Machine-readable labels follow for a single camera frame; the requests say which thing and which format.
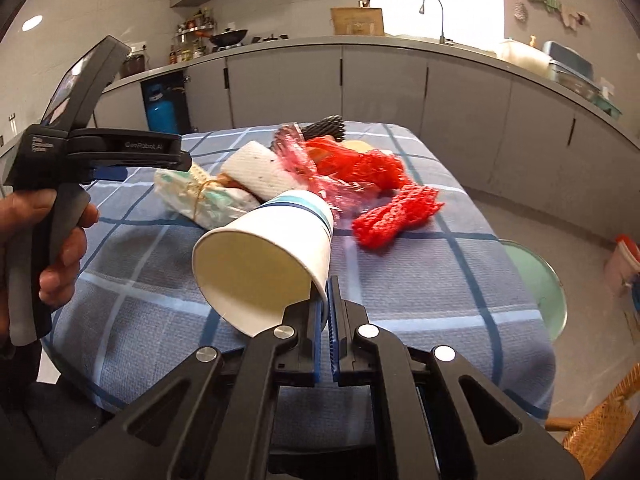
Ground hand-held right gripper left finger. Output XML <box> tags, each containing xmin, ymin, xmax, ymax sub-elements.
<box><xmin>55</xmin><ymin>280</ymin><xmax>331</xmax><ymax>480</ymax></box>

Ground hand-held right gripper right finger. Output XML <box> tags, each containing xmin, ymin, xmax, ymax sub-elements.
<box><xmin>327</xmin><ymin>276</ymin><xmax>586</xmax><ymax>480</ymax></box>

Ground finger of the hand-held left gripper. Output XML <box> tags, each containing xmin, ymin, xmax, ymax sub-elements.
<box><xmin>67</xmin><ymin>129</ymin><xmax>193</xmax><ymax>181</ymax></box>

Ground white paper cup blue stripes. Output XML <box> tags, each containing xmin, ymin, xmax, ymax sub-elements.
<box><xmin>191</xmin><ymin>191</ymin><xmax>335</xmax><ymax>337</ymax></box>

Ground red foam net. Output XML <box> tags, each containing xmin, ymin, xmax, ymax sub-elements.
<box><xmin>352</xmin><ymin>184</ymin><xmax>446</xmax><ymax>250</ymax></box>

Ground black foam net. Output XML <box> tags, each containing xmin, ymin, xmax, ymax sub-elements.
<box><xmin>300</xmin><ymin>115</ymin><xmax>347</xmax><ymax>142</ymax></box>

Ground red plastic bag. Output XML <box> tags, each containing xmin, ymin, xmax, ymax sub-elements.
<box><xmin>305</xmin><ymin>137</ymin><xmax>406</xmax><ymax>193</ymax></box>

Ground light green round bin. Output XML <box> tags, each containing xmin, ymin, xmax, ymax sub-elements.
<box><xmin>500</xmin><ymin>240</ymin><xmax>568</xmax><ymax>346</ymax></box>

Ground person's left hand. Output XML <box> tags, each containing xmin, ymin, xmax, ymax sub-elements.
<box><xmin>0</xmin><ymin>187</ymin><xmax>101</xmax><ymax>346</ymax></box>

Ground blue gas cylinder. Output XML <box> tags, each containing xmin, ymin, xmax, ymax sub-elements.
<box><xmin>141</xmin><ymin>77</ymin><xmax>193</xmax><ymax>133</ymax></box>

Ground crumpled white plastic wrapper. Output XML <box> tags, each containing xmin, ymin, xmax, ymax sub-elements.
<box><xmin>154</xmin><ymin>162</ymin><xmax>263</xmax><ymax>228</ymax></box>

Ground dark glass jar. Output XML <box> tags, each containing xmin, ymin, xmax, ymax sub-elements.
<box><xmin>122</xmin><ymin>52</ymin><xmax>146</xmax><ymax>78</ymax></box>

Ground blue plaid tablecloth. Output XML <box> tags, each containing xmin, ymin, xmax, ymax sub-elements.
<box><xmin>42</xmin><ymin>120</ymin><xmax>557</xmax><ymax>421</ymax></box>

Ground spice rack with bottles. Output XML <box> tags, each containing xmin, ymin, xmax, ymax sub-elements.
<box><xmin>170</xmin><ymin>7</ymin><xmax>216</xmax><ymax>63</ymax></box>

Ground black wok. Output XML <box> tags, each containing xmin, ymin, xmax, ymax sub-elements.
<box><xmin>207</xmin><ymin>28</ymin><xmax>249</xmax><ymax>47</ymax></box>

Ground clear pink plastic wrapper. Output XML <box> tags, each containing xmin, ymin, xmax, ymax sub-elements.
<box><xmin>272</xmin><ymin>124</ymin><xmax>381</xmax><ymax>211</ymax></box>

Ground wooden cutting board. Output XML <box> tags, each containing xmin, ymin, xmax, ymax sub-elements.
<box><xmin>330</xmin><ymin>7</ymin><xmax>385</xmax><ymax>37</ymax></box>

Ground grey kitchen counter cabinets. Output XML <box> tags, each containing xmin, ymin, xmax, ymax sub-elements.
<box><xmin>0</xmin><ymin>35</ymin><xmax>640</xmax><ymax>241</ymax></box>

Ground wicker chair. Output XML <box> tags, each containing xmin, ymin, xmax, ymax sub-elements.
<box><xmin>545</xmin><ymin>360</ymin><xmax>640</xmax><ymax>480</ymax></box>

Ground bin with red liner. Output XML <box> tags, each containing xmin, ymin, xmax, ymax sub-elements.
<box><xmin>602</xmin><ymin>234</ymin><xmax>640</xmax><ymax>301</ymax></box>

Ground curved metal faucet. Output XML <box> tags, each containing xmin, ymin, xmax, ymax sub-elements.
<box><xmin>419</xmin><ymin>0</ymin><xmax>455</xmax><ymax>45</ymax></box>

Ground white plastic basin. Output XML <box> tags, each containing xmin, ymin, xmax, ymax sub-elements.
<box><xmin>497</xmin><ymin>37</ymin><xmax>551</xmax><ymax>73</ymax></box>

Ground metal colander basket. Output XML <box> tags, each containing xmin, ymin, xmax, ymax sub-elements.
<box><xmin>555</xmin><ymin>70</ymin><xmax>608</xmax><ymax>98</ymax></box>

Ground green plastic basket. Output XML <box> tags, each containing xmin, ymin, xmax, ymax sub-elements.
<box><xmin>595</xmin><ymin>92</ymin><xmax>623</xmax><ymax>118</ymax></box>

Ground blue dish drainer box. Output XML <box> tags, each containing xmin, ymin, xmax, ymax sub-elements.
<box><xmin>542</xmin><ymin>41</ymin><xmax>593</xmax><ymax>81</ymax></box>

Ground hanging white gloves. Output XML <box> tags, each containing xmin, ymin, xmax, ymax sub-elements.
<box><xmin>560</xmin><ymin>5</ymin><xmax>591</xmax><ymax>28</ymax></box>

